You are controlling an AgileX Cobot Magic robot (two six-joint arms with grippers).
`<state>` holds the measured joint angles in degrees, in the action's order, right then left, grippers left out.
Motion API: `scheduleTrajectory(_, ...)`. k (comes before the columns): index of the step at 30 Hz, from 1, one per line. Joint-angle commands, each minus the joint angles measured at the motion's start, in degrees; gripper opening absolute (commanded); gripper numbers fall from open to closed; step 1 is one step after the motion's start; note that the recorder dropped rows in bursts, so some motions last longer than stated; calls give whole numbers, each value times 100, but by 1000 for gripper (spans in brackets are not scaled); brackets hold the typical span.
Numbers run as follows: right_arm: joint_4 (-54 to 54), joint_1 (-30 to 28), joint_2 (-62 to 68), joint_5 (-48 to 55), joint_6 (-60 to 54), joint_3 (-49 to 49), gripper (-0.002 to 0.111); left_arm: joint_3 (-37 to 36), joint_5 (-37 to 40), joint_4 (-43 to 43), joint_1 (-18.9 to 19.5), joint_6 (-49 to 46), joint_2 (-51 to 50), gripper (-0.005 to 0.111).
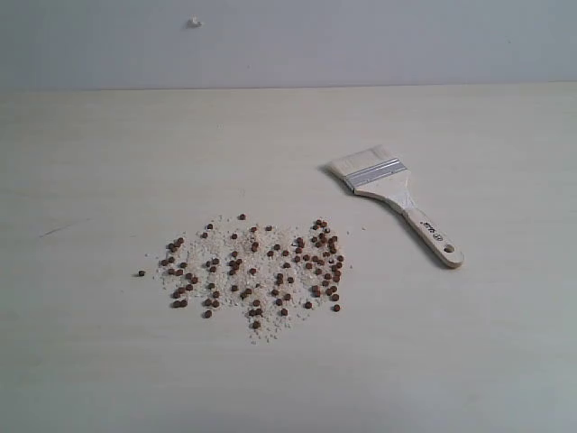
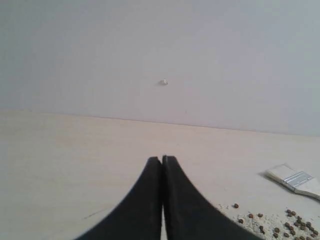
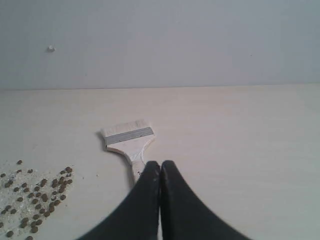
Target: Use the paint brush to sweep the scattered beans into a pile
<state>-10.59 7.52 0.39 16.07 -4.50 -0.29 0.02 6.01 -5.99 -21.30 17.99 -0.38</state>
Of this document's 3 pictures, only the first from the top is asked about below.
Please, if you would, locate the wooden paint brush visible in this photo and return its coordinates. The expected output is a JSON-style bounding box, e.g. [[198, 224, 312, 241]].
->
[[326, 146, 464, 269]]

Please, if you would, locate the pile of brown pellets and grains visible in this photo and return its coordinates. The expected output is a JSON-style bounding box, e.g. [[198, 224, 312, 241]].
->
[[134, 213, 346, 345]]

